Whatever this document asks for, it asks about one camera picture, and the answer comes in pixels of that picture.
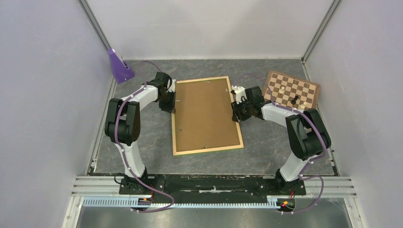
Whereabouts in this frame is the brown frame backing board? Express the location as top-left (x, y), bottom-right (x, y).
top-left (174, 78), bottom-right (242, 152)

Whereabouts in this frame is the light wooden picture frame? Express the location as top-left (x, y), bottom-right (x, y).
top-left (171, 76), bottom-right (245, 156)

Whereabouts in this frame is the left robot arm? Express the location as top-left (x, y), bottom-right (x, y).
top-left (105, 72), bottom-right (176, 194)

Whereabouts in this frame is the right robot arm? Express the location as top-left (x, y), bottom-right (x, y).
top-left (231, 85), bottom-right (331, 194)

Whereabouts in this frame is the wooden chessboard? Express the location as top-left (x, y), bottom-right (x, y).
top-left (262, 70), bottom-right (320, 110)

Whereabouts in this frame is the black chess piece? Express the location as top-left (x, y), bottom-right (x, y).
top-left (290, 95), bottom-right (299, 105)

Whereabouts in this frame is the purple plastic stand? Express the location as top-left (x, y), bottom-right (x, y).
top-left (107, 48), bottom-right (135, 84)

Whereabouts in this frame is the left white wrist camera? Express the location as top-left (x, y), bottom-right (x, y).
top-left (167, 79), bottom-right (176, 93)

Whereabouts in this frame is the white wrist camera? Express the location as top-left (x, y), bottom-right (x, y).
top-left (167, 79), bottom-right (176, 93)
top-left (231, 85), bottom-right (247, 105)

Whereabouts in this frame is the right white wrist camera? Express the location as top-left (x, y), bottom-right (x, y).
top-left (231, 85), bottom-right (247, 105)

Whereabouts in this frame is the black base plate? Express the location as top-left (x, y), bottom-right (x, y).
top-left (119, 174), bottom-right (306, 204)

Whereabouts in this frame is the white slotted cable duct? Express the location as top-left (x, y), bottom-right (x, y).
top-left (83, 197), bottom-right (288, 209)

